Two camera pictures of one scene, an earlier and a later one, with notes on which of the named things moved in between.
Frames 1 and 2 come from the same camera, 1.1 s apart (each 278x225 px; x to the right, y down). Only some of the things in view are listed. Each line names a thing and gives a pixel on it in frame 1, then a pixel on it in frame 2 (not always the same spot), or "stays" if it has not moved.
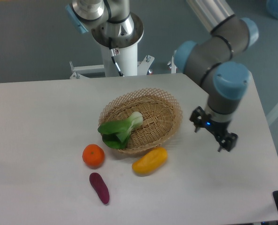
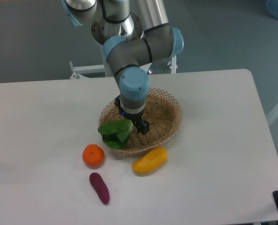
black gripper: [219, 128] -> [135, 118]
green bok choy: [116, 134] stays
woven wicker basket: [162, 116] stays
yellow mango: [151, 161] stays
